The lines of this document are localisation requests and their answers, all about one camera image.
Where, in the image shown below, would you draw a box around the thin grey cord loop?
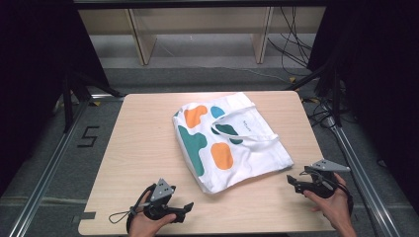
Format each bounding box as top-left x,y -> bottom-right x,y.
108,209 -> 135,225

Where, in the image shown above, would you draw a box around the black metal stand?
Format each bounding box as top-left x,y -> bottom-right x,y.
61,69 -> 124,133
284,57 -> 344,128

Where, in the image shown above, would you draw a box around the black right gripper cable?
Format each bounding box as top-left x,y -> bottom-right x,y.
334,177 -> 356,216

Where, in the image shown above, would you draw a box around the tangled black floor cables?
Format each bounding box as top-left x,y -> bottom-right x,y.
300,93 -> 352,128

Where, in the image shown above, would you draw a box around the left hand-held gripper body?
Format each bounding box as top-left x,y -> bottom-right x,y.
141,178 -> 176,221

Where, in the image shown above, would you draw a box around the bundle of black cables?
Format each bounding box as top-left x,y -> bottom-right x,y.
266,6 -> 314,77

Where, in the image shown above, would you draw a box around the black overhead bar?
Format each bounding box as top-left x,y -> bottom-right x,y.
72,0 -> 330,11

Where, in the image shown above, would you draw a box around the light wooden furniture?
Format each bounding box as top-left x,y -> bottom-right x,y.
78,6 -> 327,66

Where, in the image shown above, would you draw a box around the white tote bag colourful patches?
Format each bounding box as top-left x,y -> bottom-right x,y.
171,91 -> 294,195

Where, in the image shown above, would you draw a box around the dark curtain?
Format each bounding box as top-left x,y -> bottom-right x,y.
0,0 -> 111,197
306,0 -> 419,211

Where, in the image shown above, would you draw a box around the person's left hand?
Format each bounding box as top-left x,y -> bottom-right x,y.
127,191 -> 178,237

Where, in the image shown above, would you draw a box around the thin white floor cable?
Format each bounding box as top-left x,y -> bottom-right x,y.
197,64 -> 292,84

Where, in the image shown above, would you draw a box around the person's right hand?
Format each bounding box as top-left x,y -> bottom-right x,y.
302,173 -> 356,232

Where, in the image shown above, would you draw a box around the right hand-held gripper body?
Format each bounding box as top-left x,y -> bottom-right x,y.
303,159 -> 351,199

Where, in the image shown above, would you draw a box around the metal floor rail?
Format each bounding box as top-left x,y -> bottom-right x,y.
324,116 -> 402,237
8,94 -> 126,237

